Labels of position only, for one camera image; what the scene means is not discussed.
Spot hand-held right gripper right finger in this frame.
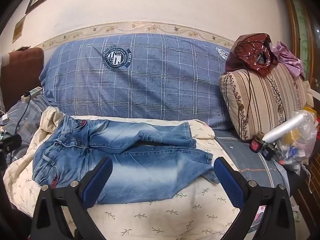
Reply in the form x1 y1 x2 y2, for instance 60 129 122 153
214 157 297 240

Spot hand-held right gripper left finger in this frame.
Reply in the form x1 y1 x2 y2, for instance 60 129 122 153
30 157 113 240

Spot faded blue denim pants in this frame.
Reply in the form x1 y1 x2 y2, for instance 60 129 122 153
32 115 220 205

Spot dark red jar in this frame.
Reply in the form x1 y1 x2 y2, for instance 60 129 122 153
250 134 265 153

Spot small black bottle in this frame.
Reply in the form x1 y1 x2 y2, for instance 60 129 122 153
261 144 278 161

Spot white power strip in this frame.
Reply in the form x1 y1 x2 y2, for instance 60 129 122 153
20 86 42 102

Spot cream leaf-print blanket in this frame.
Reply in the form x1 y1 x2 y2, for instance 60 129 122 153
2 106 250 240

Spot clear plastic bag roll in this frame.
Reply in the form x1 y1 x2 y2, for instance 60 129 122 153
262 112 310 143

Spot beige striped cushion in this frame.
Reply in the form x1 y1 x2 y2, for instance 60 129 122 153
219 62 313 141

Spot blue plaid pillow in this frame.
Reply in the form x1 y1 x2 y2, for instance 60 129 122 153
39 33 234 130

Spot dark red shiny bag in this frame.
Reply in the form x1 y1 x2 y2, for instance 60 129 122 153
225 32 279 77

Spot purple cloth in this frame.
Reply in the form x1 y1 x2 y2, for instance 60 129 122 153
271 41 305 78

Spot black power cable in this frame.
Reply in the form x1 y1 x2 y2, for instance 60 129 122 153
15 92 32 135

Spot thin brown cord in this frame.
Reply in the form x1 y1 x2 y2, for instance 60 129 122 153
240 37 253 124

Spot small gold wall picture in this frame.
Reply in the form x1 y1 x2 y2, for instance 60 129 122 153
12 16 27 43

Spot wooden door frame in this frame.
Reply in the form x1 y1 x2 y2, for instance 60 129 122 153
281 0 320 93

